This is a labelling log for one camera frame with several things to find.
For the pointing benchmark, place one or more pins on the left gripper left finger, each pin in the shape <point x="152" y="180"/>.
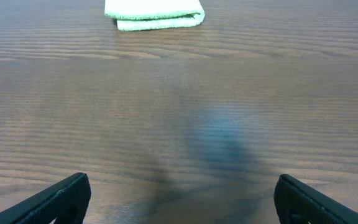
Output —
<point x="65" y="202"/>

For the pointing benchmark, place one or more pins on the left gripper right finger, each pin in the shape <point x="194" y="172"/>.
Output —
<point x="298" y="203"/>

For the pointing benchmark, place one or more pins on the green microfiber cloth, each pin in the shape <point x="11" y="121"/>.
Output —
<point x="137" y="15"/>

